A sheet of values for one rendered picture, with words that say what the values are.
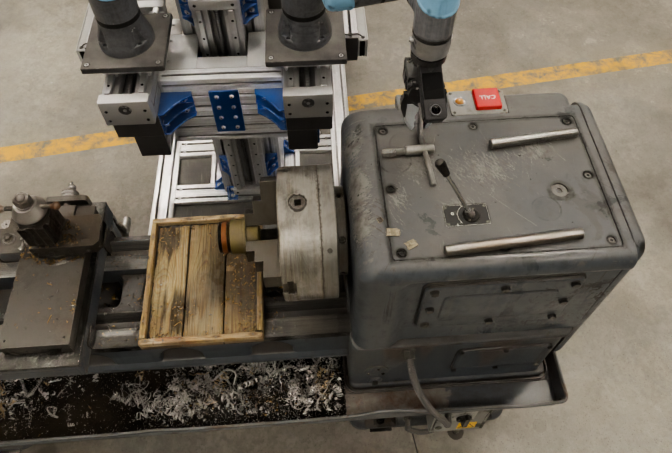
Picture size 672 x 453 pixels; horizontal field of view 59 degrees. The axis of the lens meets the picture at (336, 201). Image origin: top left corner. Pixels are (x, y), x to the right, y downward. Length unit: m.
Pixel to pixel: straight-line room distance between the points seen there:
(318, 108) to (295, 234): 0.52
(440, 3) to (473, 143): 0.40
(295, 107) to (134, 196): 1.42
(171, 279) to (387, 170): 0.66
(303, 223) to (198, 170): 1.46
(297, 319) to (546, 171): 0.70
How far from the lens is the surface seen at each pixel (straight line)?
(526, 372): 1.90
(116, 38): 1.74
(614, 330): 2.71
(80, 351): 1.58
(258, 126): 1.92
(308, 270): 1.29
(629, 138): 3.33
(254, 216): 1.39
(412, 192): 1.27
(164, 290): 1.62
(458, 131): 1.40
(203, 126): 1.95
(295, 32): 1.67
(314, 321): 1.55
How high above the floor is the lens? 2.29
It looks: 56 degrees down
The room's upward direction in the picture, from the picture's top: straight up
